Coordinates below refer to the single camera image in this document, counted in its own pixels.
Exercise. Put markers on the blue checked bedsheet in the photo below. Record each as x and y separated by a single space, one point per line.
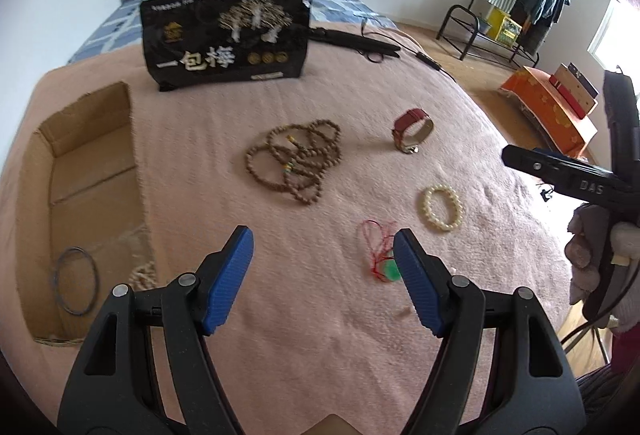
110 25

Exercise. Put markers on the yellow box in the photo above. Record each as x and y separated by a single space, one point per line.
502 25

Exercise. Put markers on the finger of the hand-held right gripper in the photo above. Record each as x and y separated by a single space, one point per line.
530 164
550 154

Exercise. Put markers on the black hair straightener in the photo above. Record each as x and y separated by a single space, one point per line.
350 40

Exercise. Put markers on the orange patterned box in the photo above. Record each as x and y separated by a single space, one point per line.
545 110

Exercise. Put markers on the red and tan box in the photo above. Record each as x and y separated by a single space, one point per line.
572 90

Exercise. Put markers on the person's right hand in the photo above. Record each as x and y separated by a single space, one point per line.
582 240

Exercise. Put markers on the black snack bag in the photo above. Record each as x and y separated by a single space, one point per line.
225 40

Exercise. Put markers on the pink blanket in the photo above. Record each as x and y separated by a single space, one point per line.
325 365

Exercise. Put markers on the cardboard box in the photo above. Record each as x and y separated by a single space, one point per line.
75 165

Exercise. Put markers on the person's right forearm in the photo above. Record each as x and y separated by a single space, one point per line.
627 350

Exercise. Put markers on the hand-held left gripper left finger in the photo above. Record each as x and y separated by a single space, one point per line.
230 280

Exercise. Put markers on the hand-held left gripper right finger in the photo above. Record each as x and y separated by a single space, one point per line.
417 285

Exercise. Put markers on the window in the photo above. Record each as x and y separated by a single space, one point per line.
612 32

